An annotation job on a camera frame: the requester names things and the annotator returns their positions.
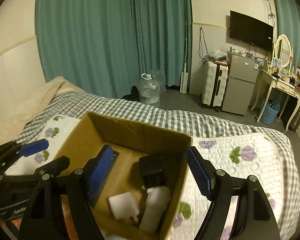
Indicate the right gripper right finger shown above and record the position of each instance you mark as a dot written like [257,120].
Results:
[254,217]

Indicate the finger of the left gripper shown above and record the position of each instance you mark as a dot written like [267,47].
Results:
[53,168]
[11,151]

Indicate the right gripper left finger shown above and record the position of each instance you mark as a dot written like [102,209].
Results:
[44,219]

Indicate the black remote control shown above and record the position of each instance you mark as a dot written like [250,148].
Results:
[102,166]

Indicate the white hair dryer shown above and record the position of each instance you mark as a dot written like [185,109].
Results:
[158,199]

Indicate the beige blanket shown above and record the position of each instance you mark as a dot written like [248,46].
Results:
[12,124]

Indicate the floral white quilt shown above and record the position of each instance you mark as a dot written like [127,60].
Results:
[240,156]

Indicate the brown cardboard box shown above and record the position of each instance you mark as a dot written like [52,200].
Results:
[132,140]

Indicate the white charger block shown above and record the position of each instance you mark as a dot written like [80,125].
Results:
[123,206]

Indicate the black box item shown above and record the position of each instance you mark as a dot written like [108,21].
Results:
[151,170]

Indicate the grey checkered bed sheet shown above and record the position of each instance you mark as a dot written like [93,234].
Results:
[197,125]

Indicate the clear water jug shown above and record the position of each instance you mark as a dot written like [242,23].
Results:
[149,90]

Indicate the teal curtain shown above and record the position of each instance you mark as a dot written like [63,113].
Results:
[288,22]
[104,46]

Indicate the white dressing table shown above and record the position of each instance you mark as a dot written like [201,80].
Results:
[275,83]

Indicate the silver mini fridge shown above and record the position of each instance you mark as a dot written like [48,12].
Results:
[240,84]

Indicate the white flat mop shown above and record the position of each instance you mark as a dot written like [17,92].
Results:
[184,73]

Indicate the white suitcase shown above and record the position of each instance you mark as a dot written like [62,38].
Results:
[215,76]

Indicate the oval white mirror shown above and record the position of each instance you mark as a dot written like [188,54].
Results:
[283,50]

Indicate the teal right curtain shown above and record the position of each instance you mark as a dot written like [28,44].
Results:
[288,22]

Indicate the black wall television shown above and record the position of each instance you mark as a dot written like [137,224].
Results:
[251,30]

